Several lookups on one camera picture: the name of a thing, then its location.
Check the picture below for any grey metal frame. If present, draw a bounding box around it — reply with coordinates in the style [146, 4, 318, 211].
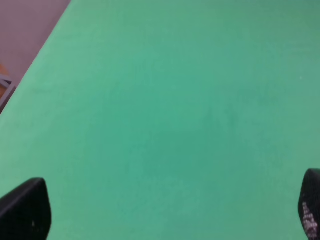
[0, 73, 17, 113]

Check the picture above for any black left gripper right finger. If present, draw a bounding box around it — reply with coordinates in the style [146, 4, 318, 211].
[298, 168, 320, 240]

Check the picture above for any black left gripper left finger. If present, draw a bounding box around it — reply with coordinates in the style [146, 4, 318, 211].
[0, 177, 52, 240]

